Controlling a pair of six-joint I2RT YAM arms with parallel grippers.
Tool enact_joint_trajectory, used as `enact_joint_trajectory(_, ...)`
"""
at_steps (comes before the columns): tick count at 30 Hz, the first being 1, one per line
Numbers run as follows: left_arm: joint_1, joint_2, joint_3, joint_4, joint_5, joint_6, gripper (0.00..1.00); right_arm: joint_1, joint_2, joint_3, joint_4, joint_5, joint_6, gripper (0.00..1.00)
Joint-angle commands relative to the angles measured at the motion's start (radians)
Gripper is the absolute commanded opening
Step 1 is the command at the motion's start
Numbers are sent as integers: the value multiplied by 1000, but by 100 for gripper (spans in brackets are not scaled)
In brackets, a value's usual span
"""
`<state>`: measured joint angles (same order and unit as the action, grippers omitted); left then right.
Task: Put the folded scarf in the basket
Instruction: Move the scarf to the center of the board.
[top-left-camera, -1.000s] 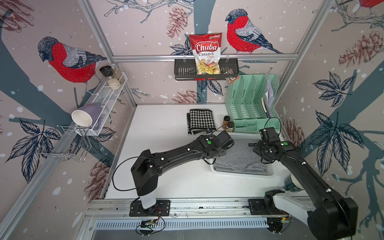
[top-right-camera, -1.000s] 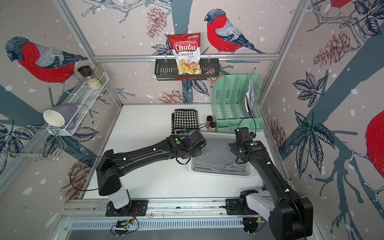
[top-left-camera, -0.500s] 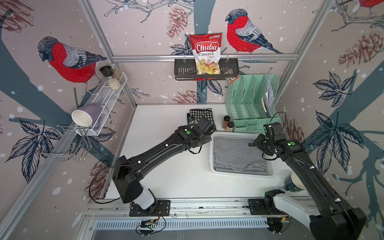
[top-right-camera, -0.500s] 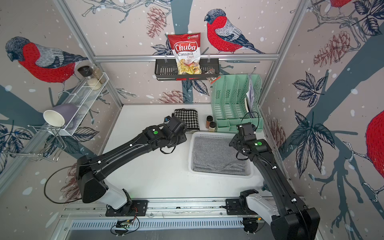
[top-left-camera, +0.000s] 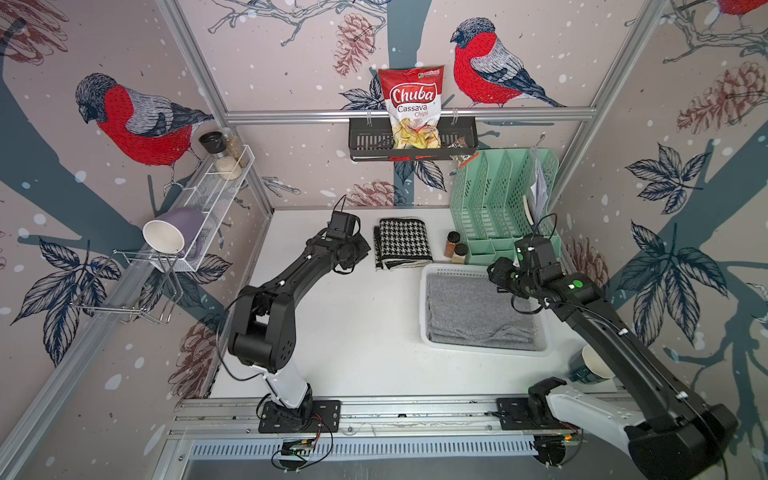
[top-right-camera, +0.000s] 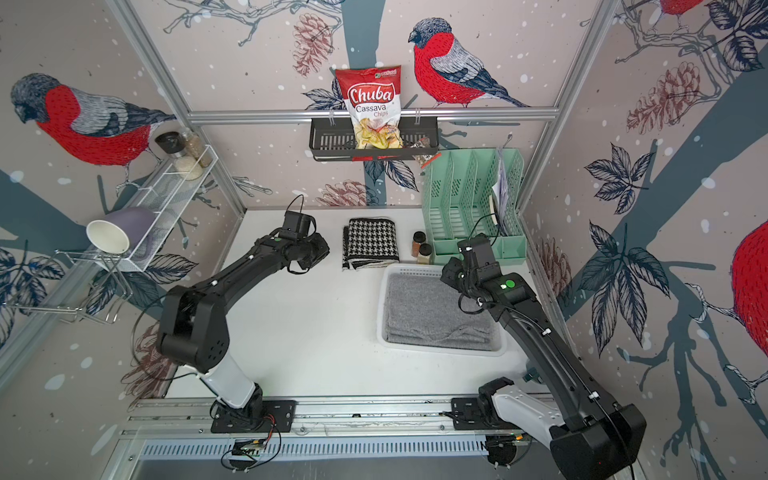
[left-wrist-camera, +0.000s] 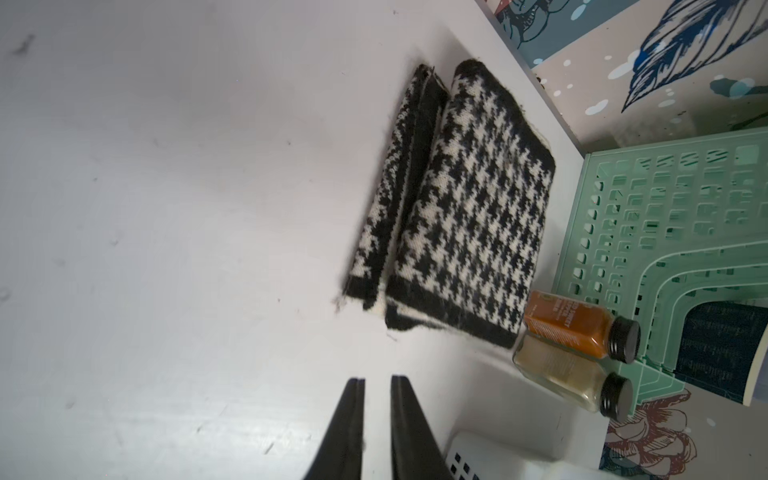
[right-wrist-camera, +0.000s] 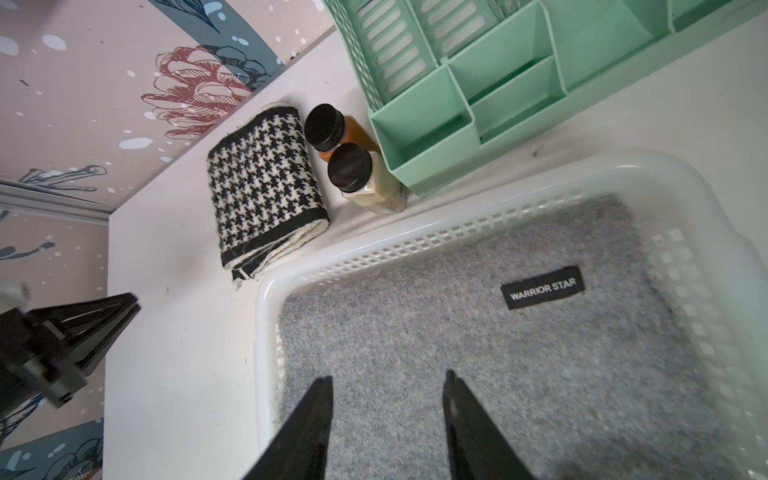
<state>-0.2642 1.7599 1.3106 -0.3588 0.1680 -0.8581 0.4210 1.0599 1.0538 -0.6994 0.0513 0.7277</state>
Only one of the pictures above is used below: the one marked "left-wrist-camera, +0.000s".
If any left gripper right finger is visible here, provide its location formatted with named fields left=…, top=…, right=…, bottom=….
left=390, top=375, right=452, bottom=480

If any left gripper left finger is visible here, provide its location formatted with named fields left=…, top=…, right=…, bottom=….
left=305, top=378, right=365, bottom=480

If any green mug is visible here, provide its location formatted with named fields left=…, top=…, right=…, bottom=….
left=674, top=302, right=767, bottom=406

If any pale spice bottle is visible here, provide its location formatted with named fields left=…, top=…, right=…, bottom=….
left=513, top=333, right=634, bottom=421

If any orange spice bottle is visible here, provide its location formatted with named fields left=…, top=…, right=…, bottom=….
left=524, top=291, right=641, bottom=364

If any green desk file organizer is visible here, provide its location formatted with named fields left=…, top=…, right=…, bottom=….
left=553, top=128, right=767, bottom=404

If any houndstooth folded scarf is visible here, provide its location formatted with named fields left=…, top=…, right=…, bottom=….
left=342, top=59, right=556, bottom=348

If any white plastic basket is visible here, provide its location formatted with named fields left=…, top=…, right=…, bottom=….
left=445, top=431, right=619, bottom=480

